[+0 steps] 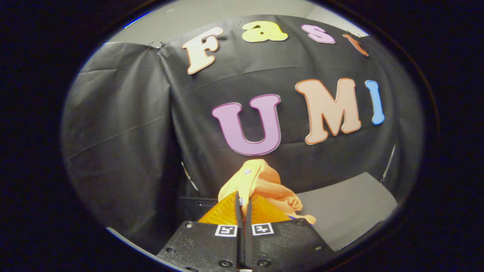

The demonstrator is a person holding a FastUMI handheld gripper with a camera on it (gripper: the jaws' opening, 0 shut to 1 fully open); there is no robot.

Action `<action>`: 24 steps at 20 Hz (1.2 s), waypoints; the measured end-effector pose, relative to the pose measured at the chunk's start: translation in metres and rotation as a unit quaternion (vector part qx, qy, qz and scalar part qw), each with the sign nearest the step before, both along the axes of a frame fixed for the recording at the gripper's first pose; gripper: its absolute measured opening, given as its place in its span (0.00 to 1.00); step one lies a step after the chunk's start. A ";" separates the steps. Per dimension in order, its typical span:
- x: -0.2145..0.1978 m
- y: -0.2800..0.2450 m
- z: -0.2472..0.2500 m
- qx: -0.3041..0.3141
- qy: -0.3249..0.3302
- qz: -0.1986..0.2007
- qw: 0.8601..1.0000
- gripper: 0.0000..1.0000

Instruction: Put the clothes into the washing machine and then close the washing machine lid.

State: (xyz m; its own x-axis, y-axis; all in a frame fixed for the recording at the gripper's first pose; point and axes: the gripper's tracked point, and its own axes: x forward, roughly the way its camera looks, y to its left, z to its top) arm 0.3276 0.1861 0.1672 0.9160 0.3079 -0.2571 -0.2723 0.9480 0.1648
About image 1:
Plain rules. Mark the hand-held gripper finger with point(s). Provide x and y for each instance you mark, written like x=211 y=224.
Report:
x=239 y=241
x=248 y=241

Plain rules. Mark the yellow shirt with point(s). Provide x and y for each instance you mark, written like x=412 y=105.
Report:
x=261 y=181

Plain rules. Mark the white cabinet with grey top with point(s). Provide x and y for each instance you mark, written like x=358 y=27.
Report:
x=351 y=204

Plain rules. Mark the black backdrop cloth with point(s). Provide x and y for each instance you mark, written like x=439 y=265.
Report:
x=124 y=113

